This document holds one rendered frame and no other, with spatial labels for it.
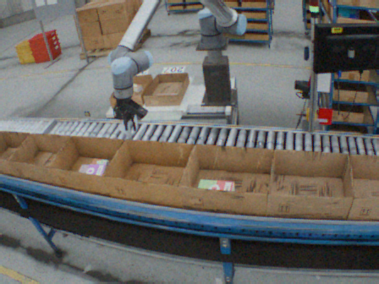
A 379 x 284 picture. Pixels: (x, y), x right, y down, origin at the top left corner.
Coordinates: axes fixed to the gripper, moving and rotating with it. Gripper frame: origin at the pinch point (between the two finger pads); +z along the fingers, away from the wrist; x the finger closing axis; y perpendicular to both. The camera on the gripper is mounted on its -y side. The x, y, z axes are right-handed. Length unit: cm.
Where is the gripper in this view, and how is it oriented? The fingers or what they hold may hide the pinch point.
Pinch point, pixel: (133, 133)
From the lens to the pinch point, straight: 156.2
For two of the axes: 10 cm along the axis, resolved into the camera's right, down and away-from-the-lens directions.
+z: 0.2, 8.1, 5.9
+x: -3.9, 5.5, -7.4
